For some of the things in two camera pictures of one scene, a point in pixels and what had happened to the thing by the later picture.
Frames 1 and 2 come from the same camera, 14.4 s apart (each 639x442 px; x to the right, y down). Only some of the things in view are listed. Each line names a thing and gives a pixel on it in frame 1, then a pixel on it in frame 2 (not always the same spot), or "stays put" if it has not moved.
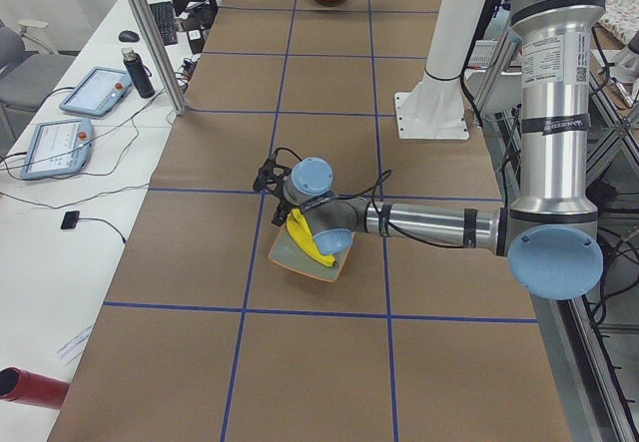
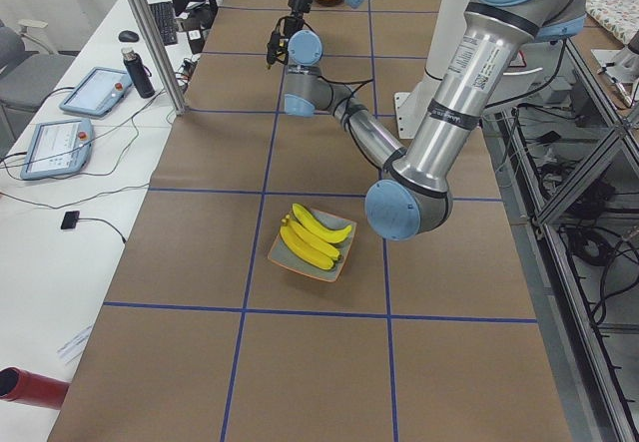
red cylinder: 29,388 stays put
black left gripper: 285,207 → 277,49
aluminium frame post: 143,14 stays put
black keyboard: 165,18 stays put
